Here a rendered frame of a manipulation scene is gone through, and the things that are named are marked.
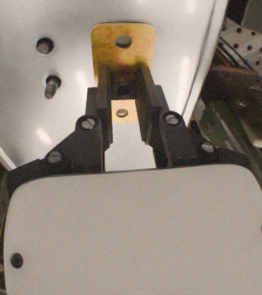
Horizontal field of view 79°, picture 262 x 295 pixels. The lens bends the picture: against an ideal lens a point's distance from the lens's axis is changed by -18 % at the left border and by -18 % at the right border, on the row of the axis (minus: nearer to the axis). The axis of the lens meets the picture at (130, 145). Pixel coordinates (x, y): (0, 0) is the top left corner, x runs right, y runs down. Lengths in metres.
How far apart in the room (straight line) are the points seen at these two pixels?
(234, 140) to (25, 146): 0.20
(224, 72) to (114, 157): 0.17
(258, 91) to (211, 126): 0.10
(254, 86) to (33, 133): 0.25
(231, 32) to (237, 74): 0.28
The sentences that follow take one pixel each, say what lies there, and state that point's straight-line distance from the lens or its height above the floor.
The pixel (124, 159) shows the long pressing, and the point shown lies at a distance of 0.22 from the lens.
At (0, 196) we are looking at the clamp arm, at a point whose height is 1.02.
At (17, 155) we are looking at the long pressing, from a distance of 0.23.
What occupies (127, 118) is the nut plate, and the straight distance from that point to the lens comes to 0.16.
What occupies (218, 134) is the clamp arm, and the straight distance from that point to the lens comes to 0.19.
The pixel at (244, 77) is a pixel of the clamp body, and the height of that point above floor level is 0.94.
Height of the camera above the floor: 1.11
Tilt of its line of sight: 35 degrees down
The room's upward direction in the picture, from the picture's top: 173 degrees clockwise
